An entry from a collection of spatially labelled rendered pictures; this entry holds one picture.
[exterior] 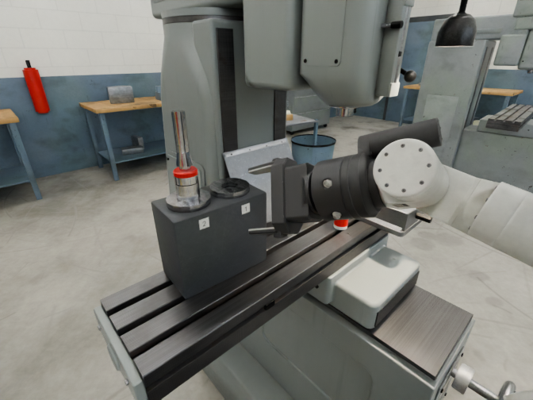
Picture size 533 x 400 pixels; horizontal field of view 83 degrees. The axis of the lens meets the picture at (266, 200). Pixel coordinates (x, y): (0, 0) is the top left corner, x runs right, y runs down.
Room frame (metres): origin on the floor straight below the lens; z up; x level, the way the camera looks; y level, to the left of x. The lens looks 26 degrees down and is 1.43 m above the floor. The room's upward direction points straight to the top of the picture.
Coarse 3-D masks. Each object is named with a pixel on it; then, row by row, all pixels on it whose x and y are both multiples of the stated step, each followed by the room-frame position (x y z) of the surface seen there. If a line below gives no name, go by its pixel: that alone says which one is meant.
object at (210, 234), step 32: (224, 192) 0.58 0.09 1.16; (256, 192) 0.61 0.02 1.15; (160, 224) 0.53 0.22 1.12; (192, 224) 0.50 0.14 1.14; (224, 224) 0.54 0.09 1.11; (256, 224) 0.59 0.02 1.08; (192, 256) 0.49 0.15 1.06; (224, 256) 0.54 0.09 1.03; (256, 256) 0.59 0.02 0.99; (192, 288) 0.48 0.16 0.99
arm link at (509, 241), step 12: (528, 204) 0.25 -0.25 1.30; (516, 216) 0.25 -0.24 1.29; (528, 216) 0.24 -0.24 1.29; (504, 228) 0.25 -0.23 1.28; (516, 228) 0.24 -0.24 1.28; (528, 228) 0.24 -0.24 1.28; (504, 240) 0.25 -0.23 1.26; (516, 240) 0.24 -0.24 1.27; (528, 240) 0.23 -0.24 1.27; (504, 252) 0.25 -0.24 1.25; (516, 252) 0.24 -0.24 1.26; (528, 252) 0.23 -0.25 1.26; (528, 264) 0.24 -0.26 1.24
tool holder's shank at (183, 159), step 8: (176, 112) 0.55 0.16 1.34; (184, 112) 0.56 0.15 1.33; (176, 120) 0.55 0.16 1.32; (184, 120) 0.55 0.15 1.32; (176, 128) 0.55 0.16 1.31; (184, 128) 0.55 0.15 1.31; (176, 136) 0.55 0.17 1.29; (184, 136) 0.55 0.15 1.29; (176, 144) 0.55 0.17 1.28; (184, 144) 0.55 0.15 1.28; (184, 152) 0.55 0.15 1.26; (176, 160) 0.55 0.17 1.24; (184, 160) 0.54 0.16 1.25; (184, 168) 0.55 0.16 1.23
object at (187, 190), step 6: (174, 180) 0.54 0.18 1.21; (180, 180) 0.54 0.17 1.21; (186, 180) 0.54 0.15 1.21; (192, 180) 0.54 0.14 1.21; (180, 186) 0.54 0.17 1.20; (186, 186) 0.54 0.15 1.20; (192, 186) 0.54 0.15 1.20; (198, 186) 0.56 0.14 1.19; (180, 192) 0.54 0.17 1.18; (186, 192) 0.53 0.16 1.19; (192, 192) 0.54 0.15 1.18; (198, 192) 0.55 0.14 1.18; (180, 198) 0.54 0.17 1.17; (186, 198) 0.53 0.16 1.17; (192, 198) 0.54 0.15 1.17
